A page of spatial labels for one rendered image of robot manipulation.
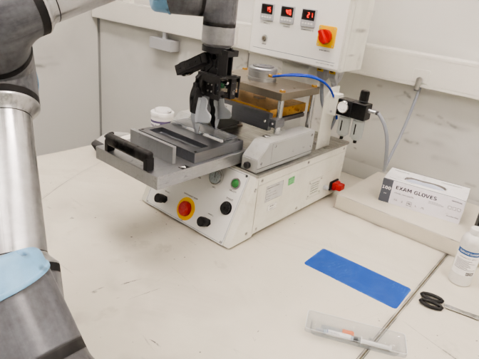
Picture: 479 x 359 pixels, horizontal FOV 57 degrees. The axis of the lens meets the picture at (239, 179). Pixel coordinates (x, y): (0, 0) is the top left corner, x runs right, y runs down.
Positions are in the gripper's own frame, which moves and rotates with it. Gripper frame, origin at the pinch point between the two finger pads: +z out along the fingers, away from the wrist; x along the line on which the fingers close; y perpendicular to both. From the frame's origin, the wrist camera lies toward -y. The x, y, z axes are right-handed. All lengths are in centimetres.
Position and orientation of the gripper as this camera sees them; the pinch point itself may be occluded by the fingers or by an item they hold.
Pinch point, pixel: (204, 126)
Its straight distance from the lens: 112.8
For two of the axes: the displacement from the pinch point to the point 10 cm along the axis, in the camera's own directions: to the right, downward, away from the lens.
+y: 7.5, 3.4, -5.7
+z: -1.1, 9.1, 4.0
